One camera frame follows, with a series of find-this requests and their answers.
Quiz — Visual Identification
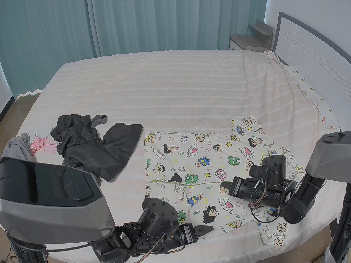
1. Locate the white printed pyjama top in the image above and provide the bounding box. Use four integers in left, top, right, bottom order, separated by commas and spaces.
141, 116, 306, 247

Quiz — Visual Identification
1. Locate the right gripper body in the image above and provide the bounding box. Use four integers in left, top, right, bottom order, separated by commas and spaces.
228, 176, 262, 202

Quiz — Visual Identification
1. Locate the grey knitted garment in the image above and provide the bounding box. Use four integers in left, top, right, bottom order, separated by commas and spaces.
5, 133, 37, 164

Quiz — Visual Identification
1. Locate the grey bedside table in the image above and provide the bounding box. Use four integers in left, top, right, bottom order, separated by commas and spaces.
230, 19, 275, 52

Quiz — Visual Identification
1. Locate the black cable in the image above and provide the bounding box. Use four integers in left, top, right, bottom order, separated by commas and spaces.
129, 230, 187, 260
248, 200, 277, 224

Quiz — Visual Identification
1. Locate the black garment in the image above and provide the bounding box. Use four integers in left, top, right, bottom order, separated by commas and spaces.
49, 114, 144, 183

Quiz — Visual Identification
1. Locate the blue-green curtain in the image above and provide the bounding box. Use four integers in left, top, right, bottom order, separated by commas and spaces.
0, 0, 100, 98
86, 0, 268, 57

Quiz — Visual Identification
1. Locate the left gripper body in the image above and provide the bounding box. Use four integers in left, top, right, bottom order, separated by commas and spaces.
177, 223, 198, 246

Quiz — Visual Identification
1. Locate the bed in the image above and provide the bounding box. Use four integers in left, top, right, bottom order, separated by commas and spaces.
0, 12, 351, 263

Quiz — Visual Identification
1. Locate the pink garment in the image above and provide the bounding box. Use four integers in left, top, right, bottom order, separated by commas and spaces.
30, 136, 56, 157

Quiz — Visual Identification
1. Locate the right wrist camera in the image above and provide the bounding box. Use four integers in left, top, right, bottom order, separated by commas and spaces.
249, 164, 264, 180

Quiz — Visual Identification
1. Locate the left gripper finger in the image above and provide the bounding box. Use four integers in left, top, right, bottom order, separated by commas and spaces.
193, 224, 214, 239

